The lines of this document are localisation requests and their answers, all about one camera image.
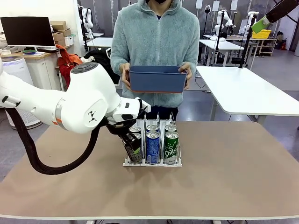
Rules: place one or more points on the white desk wooden top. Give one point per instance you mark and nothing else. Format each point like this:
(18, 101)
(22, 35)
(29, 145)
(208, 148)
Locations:
(44, 70)

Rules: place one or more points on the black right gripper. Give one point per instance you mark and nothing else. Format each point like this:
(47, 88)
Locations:
(282, 11)

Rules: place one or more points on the brown cardboard box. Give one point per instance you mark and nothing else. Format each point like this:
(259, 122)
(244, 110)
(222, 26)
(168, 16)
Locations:
(66, 32)
(58, 36)
(58, 24)
(60, 42)

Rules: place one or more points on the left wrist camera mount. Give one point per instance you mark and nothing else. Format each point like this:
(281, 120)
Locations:
(145, 107)

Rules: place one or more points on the black tripod stand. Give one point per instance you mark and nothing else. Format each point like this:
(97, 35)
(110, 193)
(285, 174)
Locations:
(245, 50)

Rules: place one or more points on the white paper sign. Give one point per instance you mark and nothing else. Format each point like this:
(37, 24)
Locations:
(216, 5)
(199, 4)
(234, 4)

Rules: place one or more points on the thin black stand pole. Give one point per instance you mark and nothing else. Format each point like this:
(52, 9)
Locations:
(217, 44)

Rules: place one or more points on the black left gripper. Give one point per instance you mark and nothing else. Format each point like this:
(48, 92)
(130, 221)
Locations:
(121, 128)

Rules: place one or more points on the orange jacket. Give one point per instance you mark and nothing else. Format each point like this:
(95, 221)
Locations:
(65, 60)

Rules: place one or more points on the person in mint fleece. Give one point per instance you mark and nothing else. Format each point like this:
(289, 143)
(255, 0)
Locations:
(154, 42)

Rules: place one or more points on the wooden shelf unit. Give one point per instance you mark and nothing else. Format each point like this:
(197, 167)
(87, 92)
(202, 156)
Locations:
(268, 46)

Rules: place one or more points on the white background table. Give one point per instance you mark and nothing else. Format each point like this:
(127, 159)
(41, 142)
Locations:
(100, 42)
(224, 45)

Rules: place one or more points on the blue beverage can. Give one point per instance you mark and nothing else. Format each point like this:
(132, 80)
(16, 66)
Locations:
(152, 128)
(153, 147)

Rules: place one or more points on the large white table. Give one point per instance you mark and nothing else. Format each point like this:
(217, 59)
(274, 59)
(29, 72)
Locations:
(245, 93)

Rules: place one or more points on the person's left forearm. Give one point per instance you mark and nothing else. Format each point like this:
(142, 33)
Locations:
(194, 59)

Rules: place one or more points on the black can lime-green top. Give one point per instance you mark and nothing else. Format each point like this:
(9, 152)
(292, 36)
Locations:
(135, 157)

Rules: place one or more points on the person's right hand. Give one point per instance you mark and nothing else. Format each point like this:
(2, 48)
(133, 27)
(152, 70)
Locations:
(125, 75)

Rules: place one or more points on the white cylindrical air purifier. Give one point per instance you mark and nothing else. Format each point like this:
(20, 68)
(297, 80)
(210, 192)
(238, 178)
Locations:
(16, 70)

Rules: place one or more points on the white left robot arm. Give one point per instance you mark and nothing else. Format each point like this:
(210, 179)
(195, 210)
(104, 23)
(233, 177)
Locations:
(70, 105)

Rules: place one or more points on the yellow plastic basket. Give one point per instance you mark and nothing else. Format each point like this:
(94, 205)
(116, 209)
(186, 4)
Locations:
(265, 35)

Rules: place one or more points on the clear white can dispenser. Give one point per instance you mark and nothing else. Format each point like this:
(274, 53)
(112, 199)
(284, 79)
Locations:
(151, 165)

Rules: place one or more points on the red fire extinguisher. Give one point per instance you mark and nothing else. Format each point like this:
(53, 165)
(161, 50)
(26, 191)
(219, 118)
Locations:
(283, 44)

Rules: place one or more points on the black computer monitor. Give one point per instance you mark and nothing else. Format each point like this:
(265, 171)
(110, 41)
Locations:
(25, 31)

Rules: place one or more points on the white box teal lid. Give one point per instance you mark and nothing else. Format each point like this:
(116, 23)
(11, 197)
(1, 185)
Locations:
(69, 40)

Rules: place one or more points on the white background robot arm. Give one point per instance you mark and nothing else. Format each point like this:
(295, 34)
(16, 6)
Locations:
(254, 15)
(89, 21)
(220, 16)

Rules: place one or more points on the green Chilsung beverage can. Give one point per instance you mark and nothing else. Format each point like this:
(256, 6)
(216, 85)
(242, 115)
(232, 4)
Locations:
(170, 128)
(171, 147)

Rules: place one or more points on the green bowl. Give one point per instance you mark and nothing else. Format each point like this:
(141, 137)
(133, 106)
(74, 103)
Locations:
(29, 51)

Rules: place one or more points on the black jacket white trim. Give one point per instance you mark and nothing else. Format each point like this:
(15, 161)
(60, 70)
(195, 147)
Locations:
(100, 56)

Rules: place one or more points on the person's left hand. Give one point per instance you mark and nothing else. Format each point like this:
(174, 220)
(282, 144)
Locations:
(189, 72)

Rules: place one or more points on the person's right forearm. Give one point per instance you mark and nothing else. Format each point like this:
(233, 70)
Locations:
(116, 63)

